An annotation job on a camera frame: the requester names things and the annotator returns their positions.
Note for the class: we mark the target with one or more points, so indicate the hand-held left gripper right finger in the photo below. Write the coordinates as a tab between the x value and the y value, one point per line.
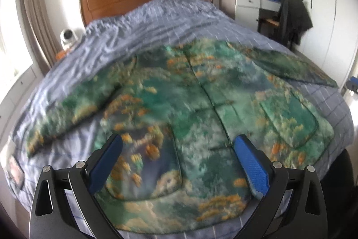
251	166

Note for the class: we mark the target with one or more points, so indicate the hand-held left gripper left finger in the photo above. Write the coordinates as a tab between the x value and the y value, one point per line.
105	164

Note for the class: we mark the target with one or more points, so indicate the green printed padded jacket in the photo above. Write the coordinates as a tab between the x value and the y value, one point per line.
201	104

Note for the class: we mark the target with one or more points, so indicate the white low cabinet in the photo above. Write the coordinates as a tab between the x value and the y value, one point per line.
19	85

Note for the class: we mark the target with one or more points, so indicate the wooden nightstand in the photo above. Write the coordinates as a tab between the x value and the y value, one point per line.
62	54

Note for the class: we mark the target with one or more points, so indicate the white round device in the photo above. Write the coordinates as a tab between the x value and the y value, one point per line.
68	37

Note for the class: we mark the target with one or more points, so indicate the wooden chair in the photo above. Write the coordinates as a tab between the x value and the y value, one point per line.
269	22

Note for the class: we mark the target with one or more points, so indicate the blue checked duvet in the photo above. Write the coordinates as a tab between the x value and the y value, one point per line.
156	23

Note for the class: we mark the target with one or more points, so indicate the dark coat on chair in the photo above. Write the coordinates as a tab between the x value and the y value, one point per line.
293	17

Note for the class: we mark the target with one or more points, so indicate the white desk with drawers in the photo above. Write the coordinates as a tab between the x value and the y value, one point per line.
246	3

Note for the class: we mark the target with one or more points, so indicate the beige curtain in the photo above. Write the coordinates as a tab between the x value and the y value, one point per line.
35	9

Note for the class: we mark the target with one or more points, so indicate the white wardrobe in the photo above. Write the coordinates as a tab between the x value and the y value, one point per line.
330	3

